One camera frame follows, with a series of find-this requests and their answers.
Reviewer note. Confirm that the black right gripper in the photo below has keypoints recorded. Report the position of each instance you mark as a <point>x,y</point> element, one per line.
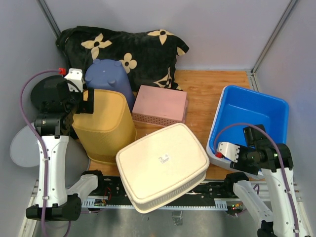
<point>240,165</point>

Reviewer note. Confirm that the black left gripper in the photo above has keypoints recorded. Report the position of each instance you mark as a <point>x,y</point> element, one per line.
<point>87,105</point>

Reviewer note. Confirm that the yellow slatted basket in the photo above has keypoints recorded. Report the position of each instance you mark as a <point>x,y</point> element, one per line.
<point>108,129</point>

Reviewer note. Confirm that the black large bucket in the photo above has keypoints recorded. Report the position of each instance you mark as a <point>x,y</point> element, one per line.
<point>50,94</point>

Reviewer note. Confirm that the blue bucket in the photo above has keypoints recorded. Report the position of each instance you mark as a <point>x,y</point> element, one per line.
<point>110,75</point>

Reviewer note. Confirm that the pink small tray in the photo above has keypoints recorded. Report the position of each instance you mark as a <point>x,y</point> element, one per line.
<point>160,106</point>

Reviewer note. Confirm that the grey bucket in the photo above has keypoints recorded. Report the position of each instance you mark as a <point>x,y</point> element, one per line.
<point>24,152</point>

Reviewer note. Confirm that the beige perforated basket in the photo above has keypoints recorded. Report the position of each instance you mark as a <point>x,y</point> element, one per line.
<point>161,167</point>

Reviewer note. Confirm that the blue rimmed white tub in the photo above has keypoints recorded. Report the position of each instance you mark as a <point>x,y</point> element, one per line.
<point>217,160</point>

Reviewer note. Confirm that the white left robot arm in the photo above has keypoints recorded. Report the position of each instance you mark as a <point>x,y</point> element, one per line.
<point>55,202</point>

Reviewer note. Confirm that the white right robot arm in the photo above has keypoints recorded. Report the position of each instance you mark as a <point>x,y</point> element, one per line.
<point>274,161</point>

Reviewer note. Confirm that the black floral pillow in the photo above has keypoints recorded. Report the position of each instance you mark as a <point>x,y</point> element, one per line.
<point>149,58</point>

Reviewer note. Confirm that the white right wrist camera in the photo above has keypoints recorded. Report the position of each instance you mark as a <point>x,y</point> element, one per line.
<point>228,150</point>

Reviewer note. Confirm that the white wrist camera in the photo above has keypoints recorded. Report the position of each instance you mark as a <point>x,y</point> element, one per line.
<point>74,79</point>
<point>228,150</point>

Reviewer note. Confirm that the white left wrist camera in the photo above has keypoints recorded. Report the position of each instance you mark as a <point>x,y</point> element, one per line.
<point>74,79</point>

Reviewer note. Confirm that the aluminium frame rail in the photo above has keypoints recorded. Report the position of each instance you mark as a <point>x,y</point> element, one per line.
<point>49,17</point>
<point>279,26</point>

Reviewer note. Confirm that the right aluminium frame rail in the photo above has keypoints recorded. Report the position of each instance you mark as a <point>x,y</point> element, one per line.
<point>279,26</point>

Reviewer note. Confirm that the black mounting rail plate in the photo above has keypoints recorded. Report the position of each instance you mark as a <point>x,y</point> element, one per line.
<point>114,195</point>

